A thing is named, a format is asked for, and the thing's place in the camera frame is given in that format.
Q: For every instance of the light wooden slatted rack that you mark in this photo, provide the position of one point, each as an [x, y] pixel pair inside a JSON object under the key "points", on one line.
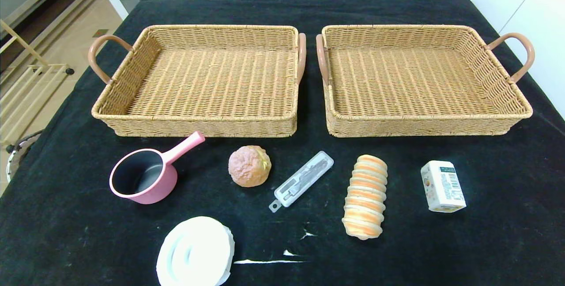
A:
{"points": [[31, 92]]}

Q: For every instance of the clear plastic knife case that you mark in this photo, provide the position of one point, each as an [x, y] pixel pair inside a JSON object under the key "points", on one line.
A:
{"points": [[304, 178]]}

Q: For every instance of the grey metal shelf unit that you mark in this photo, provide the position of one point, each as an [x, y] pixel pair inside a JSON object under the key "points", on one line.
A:
{"points": [[26, 8]]}

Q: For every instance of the orange striped bread roll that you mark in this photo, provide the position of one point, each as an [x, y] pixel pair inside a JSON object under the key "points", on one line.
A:
{"points": [[365, 197]]}

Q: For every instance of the small white drink carton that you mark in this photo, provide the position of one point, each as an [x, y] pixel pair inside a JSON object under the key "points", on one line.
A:
{"points": [[441, 186]]}

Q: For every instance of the white round lid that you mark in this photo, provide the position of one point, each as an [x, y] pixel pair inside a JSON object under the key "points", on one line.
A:
{"points": [[194, 255]]}

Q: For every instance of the rectangular wicker basket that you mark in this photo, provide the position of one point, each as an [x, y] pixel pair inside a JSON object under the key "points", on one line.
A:
{"points": [[212, 83], [410, 83]]}

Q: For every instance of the round pinkish cream puff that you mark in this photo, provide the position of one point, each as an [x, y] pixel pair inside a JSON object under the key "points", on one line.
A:
{"points": [[249, 167]]}

